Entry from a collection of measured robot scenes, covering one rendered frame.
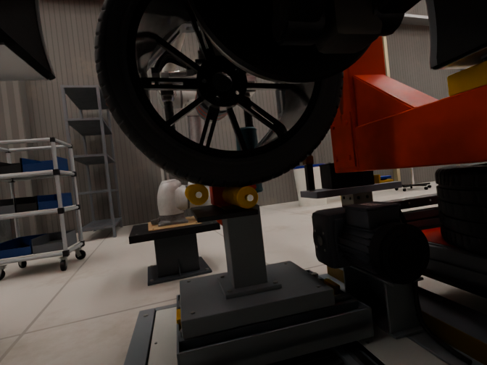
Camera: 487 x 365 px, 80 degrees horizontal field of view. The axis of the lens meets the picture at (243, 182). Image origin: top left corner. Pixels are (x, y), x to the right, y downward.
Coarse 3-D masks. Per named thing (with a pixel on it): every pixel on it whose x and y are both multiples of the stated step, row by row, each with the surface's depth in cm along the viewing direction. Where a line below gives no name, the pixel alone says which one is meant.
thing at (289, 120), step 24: (144, 0) 70; (168, 0) 78; (144, 24) 74; (168, 24) 89; (192, 24) 92; (144, 48) 82; (168, 48) 89; (144, 72) 89; (216, 72) 90; (240, 72) 91; (144, 96) 70; (216, 96) 90; (240, 96) 91; (288, 96) 99; (312, 96) 80; (168, 120) 89; (216, 120) 93; (264, 120) 96; (288, 120) 90; (192, 144) 72; (240, 144) 95; (264, 144) 92
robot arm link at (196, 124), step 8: (184, 96) 167; (192, 96) 168; (184, 104) 170; (192, 112) 171; (192, 120) 174; (200, 120) 175; (192, 128) 175; (200, 128) 176; (192, 136) 176; (200, 136) 177; (192, 184) 181; (208, 200) 183
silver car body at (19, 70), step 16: (0, 32) 44; (0, 48) 37; (16, 48) 47; (480, 48) 61; (0, 64) 41; (16, 64) 42; (32, 64) 49; (448, 64) 63; (464, 64) 65; (0, 80) 47; (16, 80) 47
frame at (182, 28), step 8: (184, 24) 97; (176, 32) 98; (184, 32) 102; (192, 32) 103; (200, 32) 104; (168, 40) 97; (160, 48) 95; (152, 56) 95; (152, 64) 100; (280, 96) 106; (280, 104) 106; (280, 112) 109; (264, 136) 109
